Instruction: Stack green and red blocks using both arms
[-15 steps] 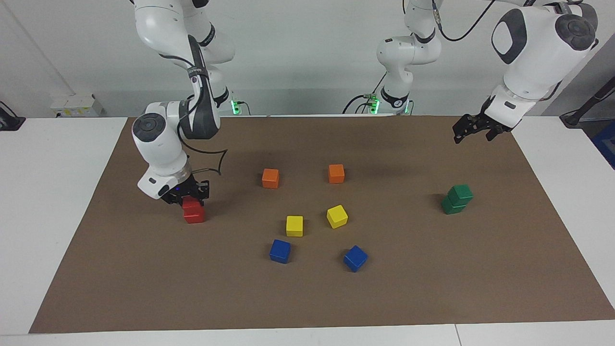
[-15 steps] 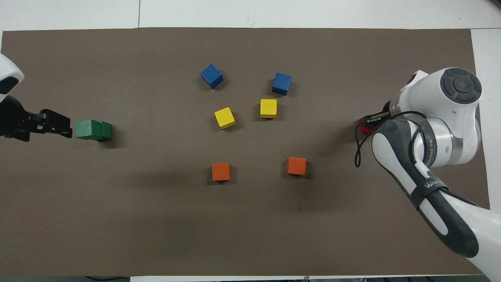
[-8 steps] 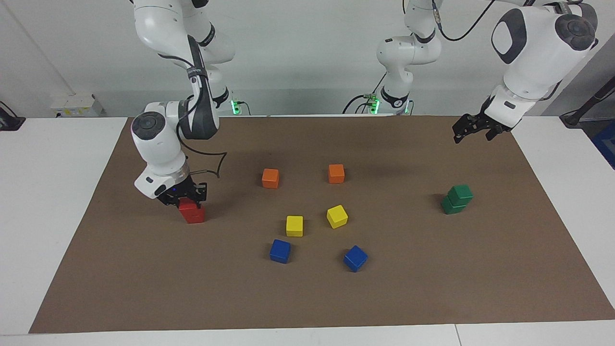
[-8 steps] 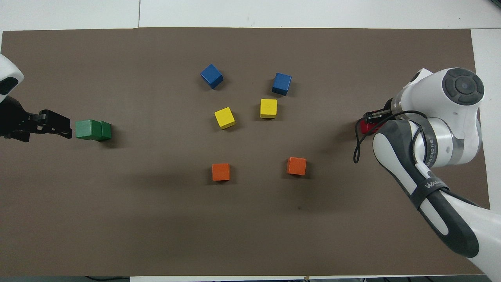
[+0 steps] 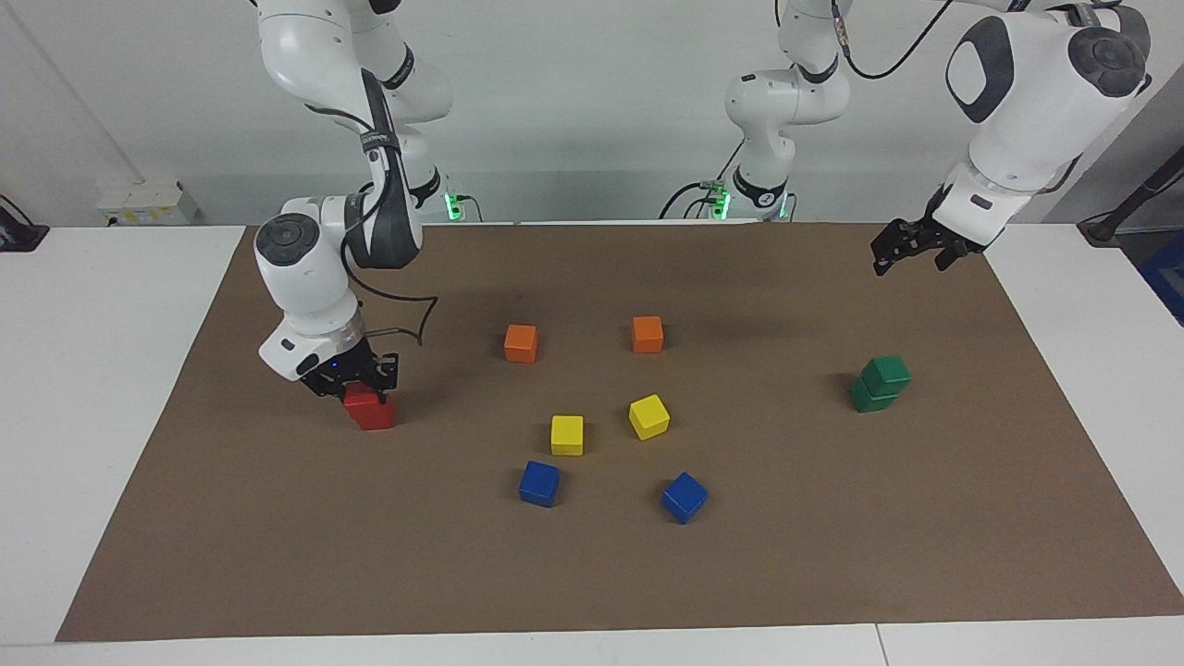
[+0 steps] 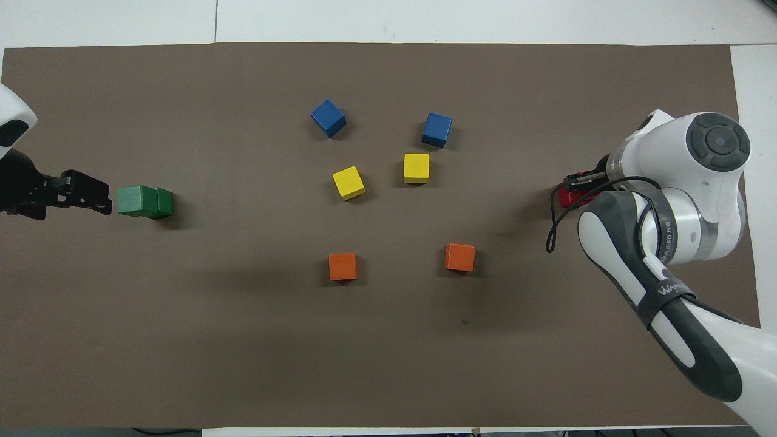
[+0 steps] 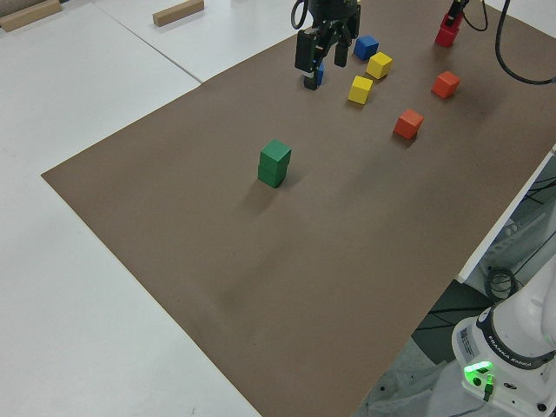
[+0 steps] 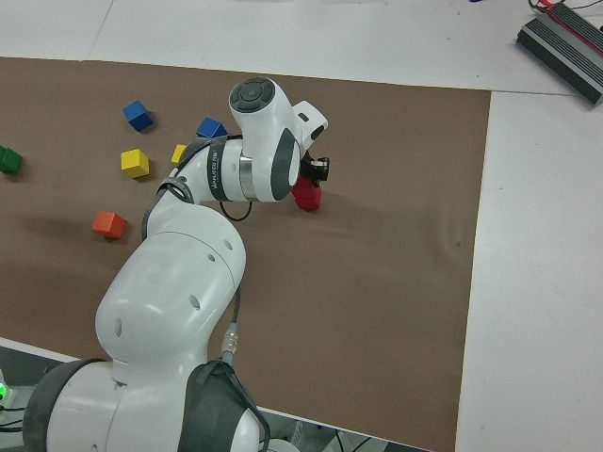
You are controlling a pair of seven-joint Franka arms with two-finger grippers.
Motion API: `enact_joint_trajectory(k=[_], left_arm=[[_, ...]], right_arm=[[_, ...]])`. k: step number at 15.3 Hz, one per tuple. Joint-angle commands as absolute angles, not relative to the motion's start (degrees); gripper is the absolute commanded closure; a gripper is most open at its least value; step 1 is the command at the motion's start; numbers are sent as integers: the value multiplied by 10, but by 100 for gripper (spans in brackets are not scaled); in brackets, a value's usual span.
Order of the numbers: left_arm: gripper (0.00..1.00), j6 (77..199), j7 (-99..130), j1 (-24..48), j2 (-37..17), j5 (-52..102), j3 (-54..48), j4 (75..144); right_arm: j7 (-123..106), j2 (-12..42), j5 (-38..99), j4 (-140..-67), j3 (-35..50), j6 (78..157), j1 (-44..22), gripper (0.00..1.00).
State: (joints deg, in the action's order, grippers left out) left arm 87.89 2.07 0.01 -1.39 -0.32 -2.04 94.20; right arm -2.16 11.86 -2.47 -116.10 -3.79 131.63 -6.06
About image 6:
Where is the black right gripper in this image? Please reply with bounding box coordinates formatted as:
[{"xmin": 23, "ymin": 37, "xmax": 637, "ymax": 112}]
[{"xmin": 565, "ymin": 154, "xmax": 612, "ymax": 185}]

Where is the blue wooden cube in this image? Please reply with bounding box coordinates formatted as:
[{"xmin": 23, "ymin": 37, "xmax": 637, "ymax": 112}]
[
  {"xmin": 311, "ymin": 99, "xmax": 347, "ymax": 139},
  {"xmin": 422, "ymin": 112, "xmax": 453, "ymax": 149}
]

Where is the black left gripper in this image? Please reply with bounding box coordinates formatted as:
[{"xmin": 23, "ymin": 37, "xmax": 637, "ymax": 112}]
[{"xmin": 0, "ymin": 151, "xmax": 113, "ymax": 219}]

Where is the black floor cable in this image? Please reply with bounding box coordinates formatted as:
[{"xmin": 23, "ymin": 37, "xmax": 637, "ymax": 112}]
[{"xmin": 131, "ymin": 427, "xmax": 202, "ymax": 437}]

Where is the yellow wooden cube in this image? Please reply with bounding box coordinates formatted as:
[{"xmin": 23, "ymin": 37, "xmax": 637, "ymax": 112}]
[
  {"xmin": 332, "ymin": 166, "xmax": 366, "ymax": 202},
  {"xmin": 403, "ymin": 153, "xmax": 431, "ymax": 185}
]

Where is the brown paper table mat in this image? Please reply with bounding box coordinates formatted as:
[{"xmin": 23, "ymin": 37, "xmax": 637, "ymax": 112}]
[{"xmin": 0, "ymin": 42, "xmax": 773, "ymax": 429}]

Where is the orange wooden cube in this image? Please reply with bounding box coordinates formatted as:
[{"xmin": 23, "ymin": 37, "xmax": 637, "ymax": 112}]
[
  {"xmin": 328, "ymin": 252, "xmax": 358, "ymax": 282},
  {"xmin": 444, "ymin": 243, "xmax": 476, "ymax": 273}
]

